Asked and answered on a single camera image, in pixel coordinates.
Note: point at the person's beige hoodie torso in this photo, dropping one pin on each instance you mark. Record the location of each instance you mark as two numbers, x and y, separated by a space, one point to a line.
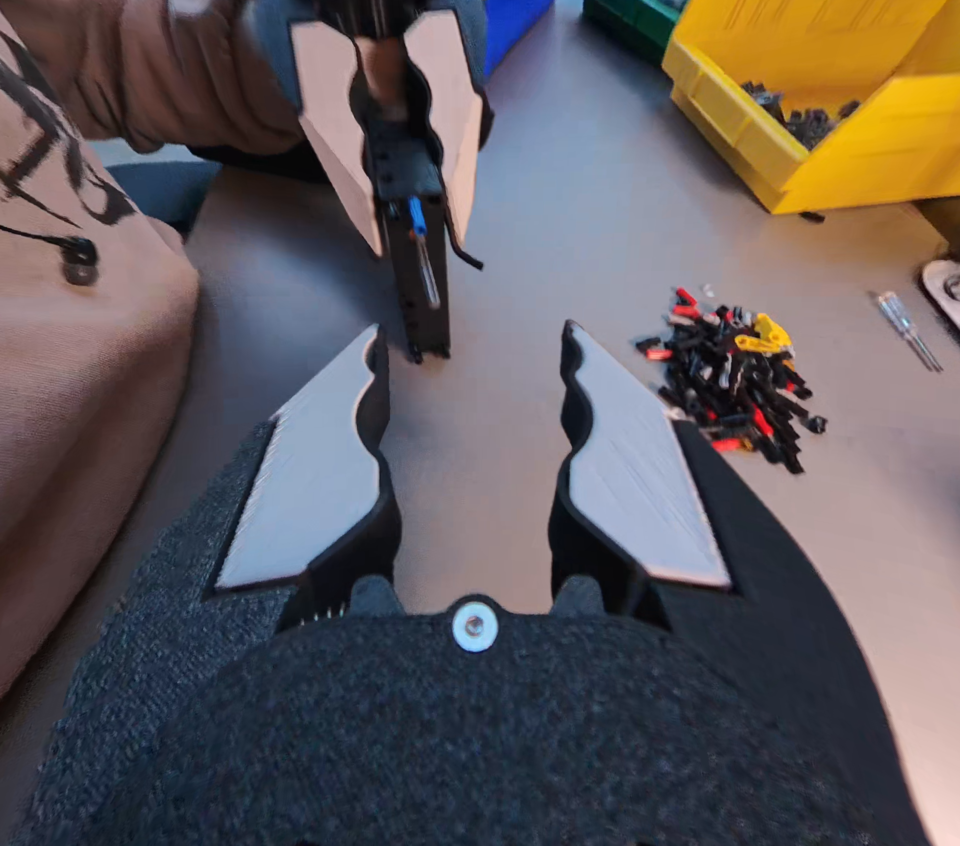
75 448

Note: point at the black perforated building block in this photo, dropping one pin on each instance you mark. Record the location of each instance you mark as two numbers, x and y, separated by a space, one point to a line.
409 306

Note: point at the black chair armrest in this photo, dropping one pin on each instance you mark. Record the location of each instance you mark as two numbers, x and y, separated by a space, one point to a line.
255 162

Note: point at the heap of black building pieces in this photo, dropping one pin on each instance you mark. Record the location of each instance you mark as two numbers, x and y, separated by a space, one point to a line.
799 115

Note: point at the pile of small building pieces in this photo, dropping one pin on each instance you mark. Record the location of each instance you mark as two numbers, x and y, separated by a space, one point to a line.
739 381

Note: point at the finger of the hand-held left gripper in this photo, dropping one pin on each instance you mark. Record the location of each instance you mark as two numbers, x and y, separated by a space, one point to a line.
330 126
454 111

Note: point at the blue connector pin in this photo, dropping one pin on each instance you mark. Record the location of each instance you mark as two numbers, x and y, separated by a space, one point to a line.
417 216

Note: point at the dark chair seat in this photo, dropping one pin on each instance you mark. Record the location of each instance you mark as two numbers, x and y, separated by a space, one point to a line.
165 193

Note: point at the grey desk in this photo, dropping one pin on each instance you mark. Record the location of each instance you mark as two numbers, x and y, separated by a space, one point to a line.
525 223

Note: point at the person's left forearm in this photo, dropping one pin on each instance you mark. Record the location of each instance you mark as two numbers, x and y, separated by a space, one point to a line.
150 36

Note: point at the black box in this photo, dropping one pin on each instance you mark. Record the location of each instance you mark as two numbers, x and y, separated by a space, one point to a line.
941 220

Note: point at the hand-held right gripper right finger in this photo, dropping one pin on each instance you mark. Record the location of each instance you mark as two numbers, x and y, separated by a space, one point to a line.
637 486

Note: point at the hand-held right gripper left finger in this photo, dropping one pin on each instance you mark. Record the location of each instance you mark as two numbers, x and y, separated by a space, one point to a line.
315 486

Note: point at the yellow storage bin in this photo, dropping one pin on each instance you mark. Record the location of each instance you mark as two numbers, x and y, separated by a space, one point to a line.
825 21

